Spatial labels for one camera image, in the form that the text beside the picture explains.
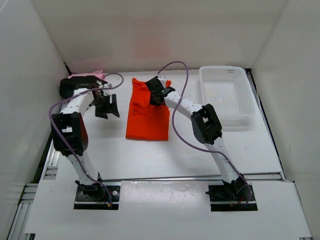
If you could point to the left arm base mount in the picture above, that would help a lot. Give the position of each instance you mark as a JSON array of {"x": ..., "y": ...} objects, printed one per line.
[{"x": 95, "y": 197}]

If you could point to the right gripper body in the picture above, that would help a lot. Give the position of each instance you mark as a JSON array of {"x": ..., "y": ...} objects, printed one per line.
[{"x": 155, "y": 98}]

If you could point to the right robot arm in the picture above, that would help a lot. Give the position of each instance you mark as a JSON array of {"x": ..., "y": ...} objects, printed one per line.
[{"x": 207, "y": 130}]

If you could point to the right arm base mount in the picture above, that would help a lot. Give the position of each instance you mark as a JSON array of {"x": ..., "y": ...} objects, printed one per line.
[{"x": 223, "y": 201}]

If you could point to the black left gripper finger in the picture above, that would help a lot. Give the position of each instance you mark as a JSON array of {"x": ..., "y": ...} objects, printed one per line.
[
  {"x": 114, "y": 106},
  {"x": 101, "y": 114}
]

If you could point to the orange garment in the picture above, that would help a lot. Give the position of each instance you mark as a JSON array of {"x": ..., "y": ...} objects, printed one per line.
[{"x": 146, "y": 122}]

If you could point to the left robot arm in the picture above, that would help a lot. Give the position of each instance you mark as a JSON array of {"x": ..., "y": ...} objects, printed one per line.
[{"x": 69, "y": 134}]

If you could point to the white plastic basket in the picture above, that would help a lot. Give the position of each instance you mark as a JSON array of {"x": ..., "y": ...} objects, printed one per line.
[{"x": 228, "y": 90}]

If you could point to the white front cover board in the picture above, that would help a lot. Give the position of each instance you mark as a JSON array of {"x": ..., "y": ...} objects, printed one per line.
[{"x": 167, "y": 211}]

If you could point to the aluminium table frame rail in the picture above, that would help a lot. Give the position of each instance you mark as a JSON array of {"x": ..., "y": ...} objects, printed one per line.
[{"x": 47, "y": 169}]

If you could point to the black t shirt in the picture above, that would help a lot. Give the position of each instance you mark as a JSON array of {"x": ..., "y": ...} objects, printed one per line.
[{"x": 68, "y": 85}]

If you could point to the pink t shirt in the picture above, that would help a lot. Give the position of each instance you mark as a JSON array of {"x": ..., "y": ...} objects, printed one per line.
[{"x": 98, "y": 73}]

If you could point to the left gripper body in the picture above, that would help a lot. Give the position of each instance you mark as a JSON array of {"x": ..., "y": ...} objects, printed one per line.
[{"x": 106, "y": 106}]

